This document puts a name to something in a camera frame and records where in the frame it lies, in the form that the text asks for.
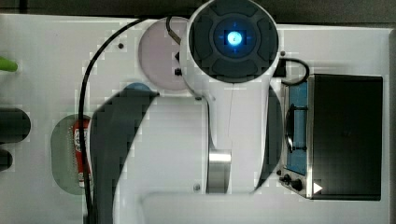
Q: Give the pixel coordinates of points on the black cylinder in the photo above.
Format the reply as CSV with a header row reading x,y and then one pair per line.
x,y
15,125
6,160

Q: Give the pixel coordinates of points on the black toaster oven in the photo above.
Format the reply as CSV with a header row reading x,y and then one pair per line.
x,y
333,138

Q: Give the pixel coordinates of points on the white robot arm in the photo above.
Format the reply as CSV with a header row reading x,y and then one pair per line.
x,y
228,56

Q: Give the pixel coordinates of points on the blue bowl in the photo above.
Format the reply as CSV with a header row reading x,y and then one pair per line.
x,y
137,86

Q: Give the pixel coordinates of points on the red plush ketchup bottle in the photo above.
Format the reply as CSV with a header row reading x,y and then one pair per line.
x,y
77,149

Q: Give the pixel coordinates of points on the black cylinder lower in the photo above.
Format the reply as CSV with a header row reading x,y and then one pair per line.
x,y
6,160

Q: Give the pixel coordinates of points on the lilac round plate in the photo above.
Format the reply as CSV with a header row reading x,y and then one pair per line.
x,y
157,55

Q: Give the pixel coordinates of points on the black cylinder upper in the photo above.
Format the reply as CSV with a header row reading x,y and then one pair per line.
x,y
15,125

